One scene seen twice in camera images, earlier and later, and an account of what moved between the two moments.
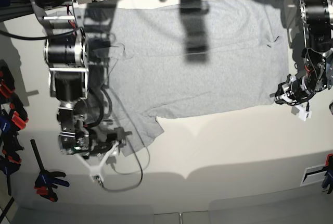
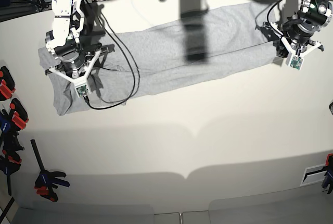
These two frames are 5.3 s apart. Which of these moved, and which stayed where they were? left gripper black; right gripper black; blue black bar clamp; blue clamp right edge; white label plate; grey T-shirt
Moved: right gripper black; left gripper black; grey T-shirt
Stayed: blue clamp right edge; blue black bar clamp; white label plate
